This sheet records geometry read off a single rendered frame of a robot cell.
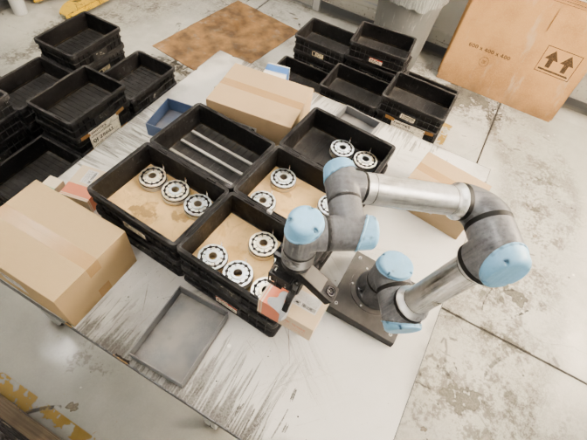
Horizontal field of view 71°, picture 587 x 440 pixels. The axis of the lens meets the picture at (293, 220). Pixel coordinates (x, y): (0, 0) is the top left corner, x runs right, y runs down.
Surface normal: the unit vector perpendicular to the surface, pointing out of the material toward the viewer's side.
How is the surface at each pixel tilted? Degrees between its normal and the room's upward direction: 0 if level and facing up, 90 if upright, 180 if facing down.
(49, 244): 0
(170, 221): 0
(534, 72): 76
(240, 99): 0
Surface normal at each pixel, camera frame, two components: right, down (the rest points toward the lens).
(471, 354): 0.11, -0.58
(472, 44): -0.43, 0.53
